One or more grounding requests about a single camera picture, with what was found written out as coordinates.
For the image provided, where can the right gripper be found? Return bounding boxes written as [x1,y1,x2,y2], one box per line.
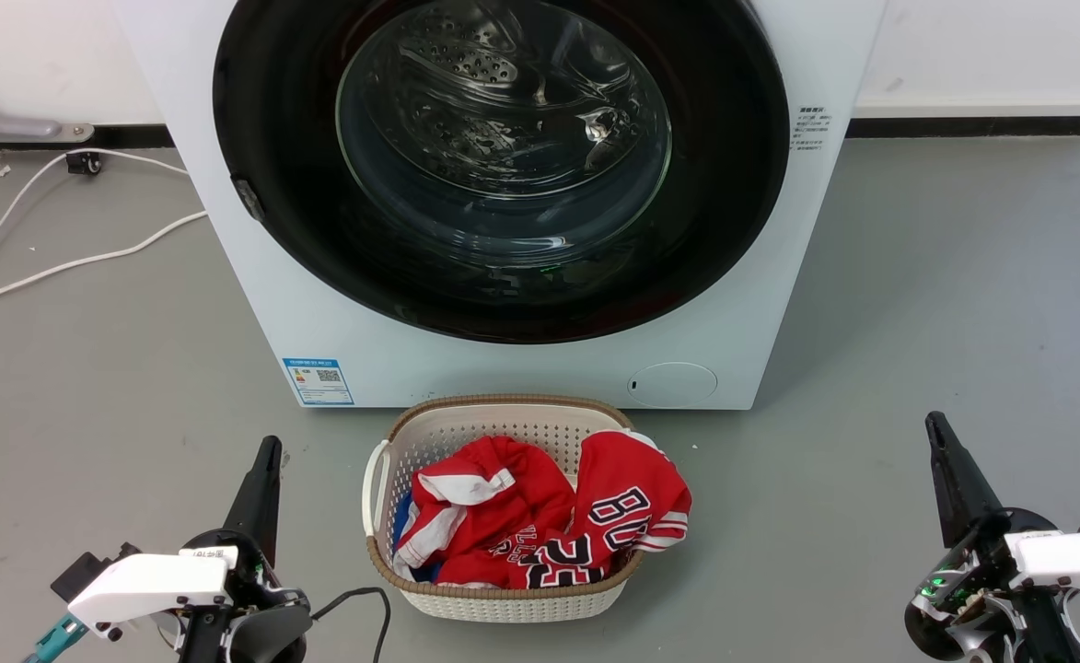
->
[905,412,1080,663]

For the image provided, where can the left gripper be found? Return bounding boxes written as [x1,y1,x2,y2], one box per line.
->
[180,436,313,663]

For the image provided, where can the black round glass washer door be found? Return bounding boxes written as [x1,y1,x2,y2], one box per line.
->
[213,0,791,344]

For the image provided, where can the white front-load washing machine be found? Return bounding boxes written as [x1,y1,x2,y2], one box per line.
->
[111,0,888,411]

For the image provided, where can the grey metal door hinge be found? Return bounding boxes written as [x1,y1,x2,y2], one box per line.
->
[233,177,266,222]

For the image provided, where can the blue energy label sticker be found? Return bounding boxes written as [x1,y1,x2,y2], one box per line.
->
[282,358,354,407]

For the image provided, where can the blue garment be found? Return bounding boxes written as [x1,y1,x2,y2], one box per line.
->
[392,497,439,583]

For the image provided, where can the red garment with white trim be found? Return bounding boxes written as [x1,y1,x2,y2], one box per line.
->
[397,436,575,586]

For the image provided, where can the white woven-rim laundry basket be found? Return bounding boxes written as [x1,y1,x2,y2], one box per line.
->
[362,395,646,623]

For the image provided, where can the round white filter cover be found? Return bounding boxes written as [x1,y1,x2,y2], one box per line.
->
[627,362,718,408]

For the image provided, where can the red basketball jersey black letters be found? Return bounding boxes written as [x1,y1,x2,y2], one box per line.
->
[503,430,692,590]

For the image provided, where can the teal cable connector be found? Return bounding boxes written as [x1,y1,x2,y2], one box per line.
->
[24,615,89,663]

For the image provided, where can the white power cable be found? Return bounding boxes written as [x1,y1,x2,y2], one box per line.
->
[0,212,207,309]
[0,147,189,323]

